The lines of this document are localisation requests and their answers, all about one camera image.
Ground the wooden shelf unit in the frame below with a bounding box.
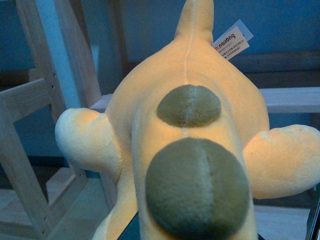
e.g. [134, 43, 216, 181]
[89, 49, 320, 116]

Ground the wooden ladder shelf frame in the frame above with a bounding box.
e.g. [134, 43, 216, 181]
[0, 0, 101, 240]

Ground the yellow plush dinosaur toy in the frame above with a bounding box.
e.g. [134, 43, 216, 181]
[55, 0, 320, 240]

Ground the black gripper edge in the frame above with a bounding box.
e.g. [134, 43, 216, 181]
[305, 183, 320, 240]

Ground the white paper toy tag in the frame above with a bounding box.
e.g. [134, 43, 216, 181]
[212, 19, 254, 60]

